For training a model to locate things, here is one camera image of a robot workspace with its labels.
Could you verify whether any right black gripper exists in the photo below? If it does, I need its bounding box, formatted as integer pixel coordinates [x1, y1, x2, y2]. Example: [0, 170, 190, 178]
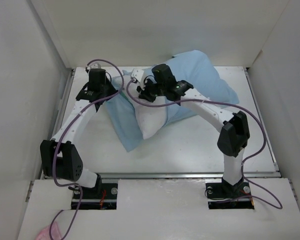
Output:
[137, 77, 167, 103]

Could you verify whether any light blue pillowcase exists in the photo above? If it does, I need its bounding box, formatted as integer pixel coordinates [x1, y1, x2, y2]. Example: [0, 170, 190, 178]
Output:
[108, 50, 240, 152]

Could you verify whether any white pillow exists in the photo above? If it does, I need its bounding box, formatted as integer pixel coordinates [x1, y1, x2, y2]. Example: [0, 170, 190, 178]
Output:
[112, 74, 176, 141]

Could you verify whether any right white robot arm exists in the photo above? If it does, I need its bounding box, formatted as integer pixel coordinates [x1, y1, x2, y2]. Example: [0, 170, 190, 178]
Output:
[135, 64, 250, 197]

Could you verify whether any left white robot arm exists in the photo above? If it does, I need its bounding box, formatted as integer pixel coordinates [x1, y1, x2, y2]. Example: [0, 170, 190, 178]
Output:
[40, 68, 118, 199]

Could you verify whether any pink cloth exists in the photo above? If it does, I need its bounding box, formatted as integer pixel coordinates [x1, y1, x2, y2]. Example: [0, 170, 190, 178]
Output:
[35, 222, 62, 240]

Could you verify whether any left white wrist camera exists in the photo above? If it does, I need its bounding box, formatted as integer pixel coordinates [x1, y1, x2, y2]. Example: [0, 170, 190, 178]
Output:
[85, 62, 102, 73]

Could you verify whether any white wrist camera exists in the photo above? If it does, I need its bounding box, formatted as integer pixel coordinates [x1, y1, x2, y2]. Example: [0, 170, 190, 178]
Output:
[131, 68, 146, 90]
[85, 62, 102, 73]

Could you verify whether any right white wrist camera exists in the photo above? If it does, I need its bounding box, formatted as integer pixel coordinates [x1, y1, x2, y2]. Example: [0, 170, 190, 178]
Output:
[131, 68, 146, 90]

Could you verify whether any aluminium front rail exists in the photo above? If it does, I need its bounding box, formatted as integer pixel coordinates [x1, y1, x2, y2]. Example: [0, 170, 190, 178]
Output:
[100, 171, 282, 179]

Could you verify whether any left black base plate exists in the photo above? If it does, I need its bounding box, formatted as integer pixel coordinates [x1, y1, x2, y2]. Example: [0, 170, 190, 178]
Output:
[68, 182, 118, 210]

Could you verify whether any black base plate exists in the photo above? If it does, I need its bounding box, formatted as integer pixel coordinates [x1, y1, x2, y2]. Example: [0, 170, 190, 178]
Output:
[68, 182, 118, 210]
[204, 181, 255, 210]

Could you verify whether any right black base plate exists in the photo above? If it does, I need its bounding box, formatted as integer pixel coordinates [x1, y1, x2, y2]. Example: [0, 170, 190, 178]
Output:
[204, 181, 255, 210]

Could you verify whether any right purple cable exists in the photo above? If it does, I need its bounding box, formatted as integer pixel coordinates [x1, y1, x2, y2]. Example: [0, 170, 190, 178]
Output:
[125, 77, 283, 210]

